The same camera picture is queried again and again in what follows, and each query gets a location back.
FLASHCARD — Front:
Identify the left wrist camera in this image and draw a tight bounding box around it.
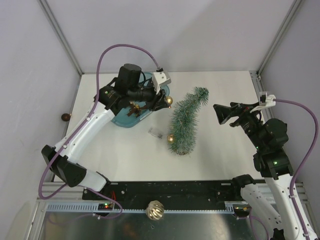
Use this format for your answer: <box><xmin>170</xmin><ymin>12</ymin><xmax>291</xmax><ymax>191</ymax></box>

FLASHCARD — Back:
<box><xmin>151</xmin><ymin>68</ymin><xmax>172</xmax><ymax>94</ymax></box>

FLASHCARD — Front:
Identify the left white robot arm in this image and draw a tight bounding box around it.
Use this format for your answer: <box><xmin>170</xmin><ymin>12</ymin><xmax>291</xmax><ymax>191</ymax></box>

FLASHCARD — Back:
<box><xmin>41</xmin><ymin>63</ymin><xmax>173</xmax><ymax>200</ymax></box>

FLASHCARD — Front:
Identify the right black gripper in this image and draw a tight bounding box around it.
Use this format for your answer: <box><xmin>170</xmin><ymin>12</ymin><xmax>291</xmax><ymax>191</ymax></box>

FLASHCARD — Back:
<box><xmin>212</xmin><ymin>101</ymin><xmax>266</xmax><ymax>151</ymax></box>

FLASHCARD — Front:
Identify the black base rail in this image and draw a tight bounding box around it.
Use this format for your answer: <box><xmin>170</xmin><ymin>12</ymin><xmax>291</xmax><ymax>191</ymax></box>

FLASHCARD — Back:
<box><xmin>82</xmin><ymin>179</ymin><xmax>262</xmax><ymax>212</ymax></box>

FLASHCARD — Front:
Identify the teal plastic bin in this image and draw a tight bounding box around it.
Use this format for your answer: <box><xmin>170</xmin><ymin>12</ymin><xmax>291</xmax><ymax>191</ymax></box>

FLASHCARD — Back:
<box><xmin>111</xmin><ymin>72</ymin><xmax>170</xmax><ymax>128</ymax></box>

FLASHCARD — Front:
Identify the small frosted christmas tree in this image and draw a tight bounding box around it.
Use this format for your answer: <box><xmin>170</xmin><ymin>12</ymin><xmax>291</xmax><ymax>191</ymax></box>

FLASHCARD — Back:
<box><xmin>167</xmin><ymin>86</ymin><xmax>209</xmax><ymax>156</ymax></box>

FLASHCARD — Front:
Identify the gold glitter ball ornament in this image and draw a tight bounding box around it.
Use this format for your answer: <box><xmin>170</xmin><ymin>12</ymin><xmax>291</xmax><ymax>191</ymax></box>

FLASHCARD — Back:
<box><xmin>167</xmin><ymin>133</ymin><xmax>175</xmax><ymax>144</ymax></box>

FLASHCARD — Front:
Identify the dark brown ball ornament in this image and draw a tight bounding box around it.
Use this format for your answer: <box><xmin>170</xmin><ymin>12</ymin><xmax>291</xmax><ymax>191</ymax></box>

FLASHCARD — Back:
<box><xmin>60</xmin><ymin>113</ymin><xmax>72</xmax><ymax>122</ymax></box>

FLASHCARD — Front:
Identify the gold mirror ball ornament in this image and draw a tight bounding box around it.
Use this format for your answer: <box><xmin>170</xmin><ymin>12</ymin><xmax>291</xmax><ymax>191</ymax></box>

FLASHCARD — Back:
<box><xmin>146</xmin><ymin>200</ymin><xmax>165</xmax><ymax>221</ymax></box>

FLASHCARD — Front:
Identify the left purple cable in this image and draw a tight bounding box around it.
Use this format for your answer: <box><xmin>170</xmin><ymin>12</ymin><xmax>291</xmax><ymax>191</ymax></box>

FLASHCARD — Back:
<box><xmin>38</xmin><ymin>44</ymin><xmax>163</xmax><ymax>226</ymax></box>

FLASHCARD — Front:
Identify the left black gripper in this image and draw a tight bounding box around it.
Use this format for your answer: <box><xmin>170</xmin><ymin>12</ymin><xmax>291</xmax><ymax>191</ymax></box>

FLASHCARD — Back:
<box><xmin>127</xmin><ymin>79</ymin><xmax>170</xmax><ymax>112</ymax></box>

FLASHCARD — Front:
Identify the white slotted cable duct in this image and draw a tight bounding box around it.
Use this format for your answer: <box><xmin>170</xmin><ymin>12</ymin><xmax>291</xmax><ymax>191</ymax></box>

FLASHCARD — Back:
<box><xmin>46</xmin><ymin>201</ymin><xmax>234</xmax><ymax>214</ymax></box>

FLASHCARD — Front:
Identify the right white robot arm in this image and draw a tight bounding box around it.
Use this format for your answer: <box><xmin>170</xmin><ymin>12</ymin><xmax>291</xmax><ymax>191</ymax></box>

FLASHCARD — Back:
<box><xmin>213</xmin><ymin>98</ymin><xmax>319</xmax><ymax>240</ymax></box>

